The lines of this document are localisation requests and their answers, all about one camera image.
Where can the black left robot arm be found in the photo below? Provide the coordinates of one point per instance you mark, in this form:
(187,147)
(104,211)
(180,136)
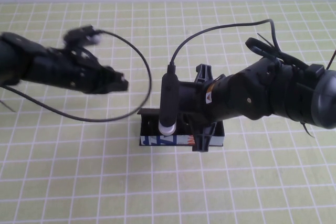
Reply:
(18,61)

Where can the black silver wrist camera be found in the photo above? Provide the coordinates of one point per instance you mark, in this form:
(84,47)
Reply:
(169,98)
(81,33)

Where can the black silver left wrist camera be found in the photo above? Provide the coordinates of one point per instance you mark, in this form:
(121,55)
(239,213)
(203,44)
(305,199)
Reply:
(81,33)

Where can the black printed glasses case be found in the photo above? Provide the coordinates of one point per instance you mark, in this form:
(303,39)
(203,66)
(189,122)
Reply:
(178,140)

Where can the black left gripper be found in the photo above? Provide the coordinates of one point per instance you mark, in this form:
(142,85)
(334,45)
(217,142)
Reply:
(71,72)

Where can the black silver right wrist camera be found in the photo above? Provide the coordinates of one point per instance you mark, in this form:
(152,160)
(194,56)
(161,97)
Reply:
(169,98)

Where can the green white-grid tablecloth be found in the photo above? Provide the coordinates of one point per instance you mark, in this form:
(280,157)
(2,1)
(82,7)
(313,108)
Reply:
(168,182)

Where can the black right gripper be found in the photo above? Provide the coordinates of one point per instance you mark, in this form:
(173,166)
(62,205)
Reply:
(207,103)

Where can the black zip tie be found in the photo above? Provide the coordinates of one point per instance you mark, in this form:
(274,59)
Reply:
(305,129)
(332,60)

